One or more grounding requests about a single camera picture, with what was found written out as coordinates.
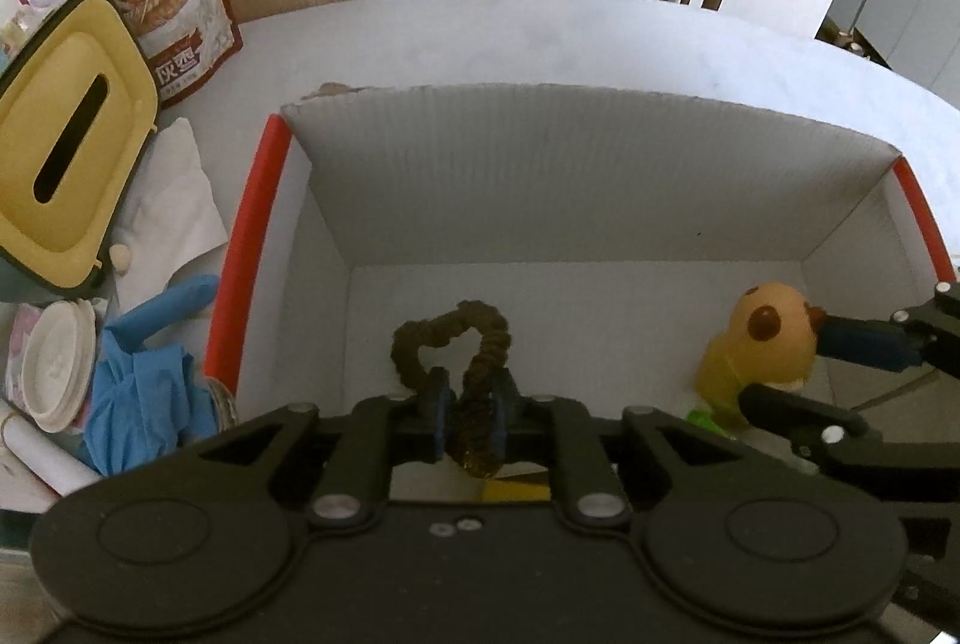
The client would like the brown hair scrunchie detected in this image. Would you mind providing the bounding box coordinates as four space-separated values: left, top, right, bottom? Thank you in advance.
391 299 517 480

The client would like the red white cardboard box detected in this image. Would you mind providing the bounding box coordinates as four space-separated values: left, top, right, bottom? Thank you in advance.
205 85 953 418

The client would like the blue rubber glove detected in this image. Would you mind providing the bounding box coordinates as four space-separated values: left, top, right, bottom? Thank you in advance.
83 275 220 477

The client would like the white napkin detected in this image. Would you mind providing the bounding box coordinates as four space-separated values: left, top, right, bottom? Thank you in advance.
107 117 228 312

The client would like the rolled white paper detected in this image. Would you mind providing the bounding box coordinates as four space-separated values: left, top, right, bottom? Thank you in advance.
2 402 101 498

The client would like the white paper cup lid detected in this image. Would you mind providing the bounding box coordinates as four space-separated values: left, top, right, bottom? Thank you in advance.
21 301 96 433

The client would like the yellow green tissue box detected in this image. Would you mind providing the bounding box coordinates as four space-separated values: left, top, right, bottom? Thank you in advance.
2 0 160 302

